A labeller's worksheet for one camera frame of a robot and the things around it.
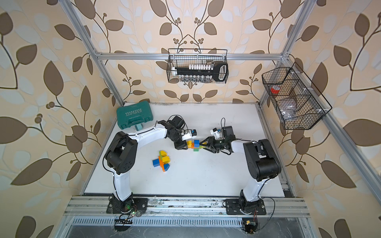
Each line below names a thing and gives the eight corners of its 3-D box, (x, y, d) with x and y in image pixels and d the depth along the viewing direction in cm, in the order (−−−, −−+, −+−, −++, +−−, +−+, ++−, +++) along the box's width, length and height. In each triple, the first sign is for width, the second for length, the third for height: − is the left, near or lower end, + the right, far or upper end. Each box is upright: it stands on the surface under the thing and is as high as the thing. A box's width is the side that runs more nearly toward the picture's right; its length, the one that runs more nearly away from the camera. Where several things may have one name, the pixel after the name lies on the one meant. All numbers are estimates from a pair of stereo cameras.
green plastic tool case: (119, 129, 105) (117, 126, 102) (118, 110, 117) (116, 107, 114) (154, 120, 111) (152, 117, 108) (150, 103, 122) (149, 100, 119)
